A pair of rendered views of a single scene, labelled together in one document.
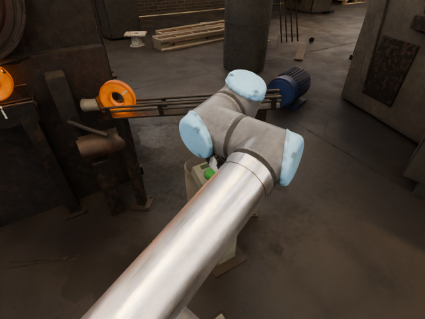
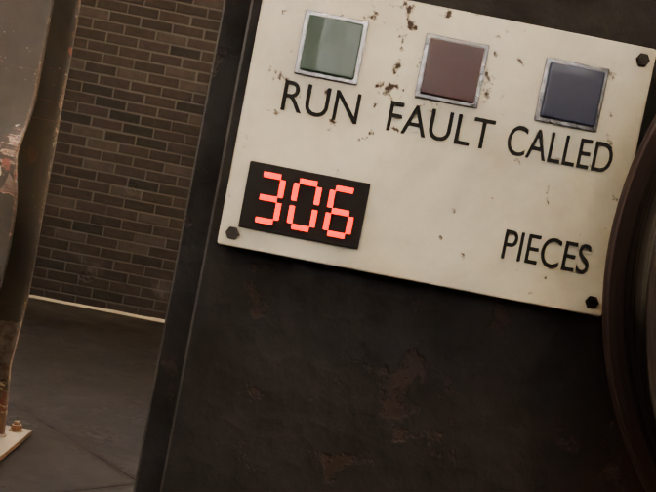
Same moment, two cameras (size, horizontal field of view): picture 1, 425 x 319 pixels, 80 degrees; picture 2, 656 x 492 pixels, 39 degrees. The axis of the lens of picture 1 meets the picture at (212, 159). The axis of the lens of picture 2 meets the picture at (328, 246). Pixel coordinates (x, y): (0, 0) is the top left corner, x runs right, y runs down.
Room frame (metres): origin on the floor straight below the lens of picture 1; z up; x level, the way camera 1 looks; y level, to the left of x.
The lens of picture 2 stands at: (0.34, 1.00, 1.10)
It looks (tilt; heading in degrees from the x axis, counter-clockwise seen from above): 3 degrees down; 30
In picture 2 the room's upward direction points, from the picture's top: 11 degrees clockwise
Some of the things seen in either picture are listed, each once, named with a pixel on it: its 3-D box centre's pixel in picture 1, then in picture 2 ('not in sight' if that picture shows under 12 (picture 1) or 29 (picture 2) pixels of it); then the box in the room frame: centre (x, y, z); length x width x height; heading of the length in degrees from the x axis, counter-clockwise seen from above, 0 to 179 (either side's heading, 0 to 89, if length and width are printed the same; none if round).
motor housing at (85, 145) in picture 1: (112, 173); not in sight; (1.04, 0.55, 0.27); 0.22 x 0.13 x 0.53; 121
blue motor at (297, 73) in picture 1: (291, 86); not in sight; (2.50, -0.82, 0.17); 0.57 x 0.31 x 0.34; 141
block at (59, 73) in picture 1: (63, 98); not in sight; (1.12, 0.71, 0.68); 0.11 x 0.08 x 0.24; 31
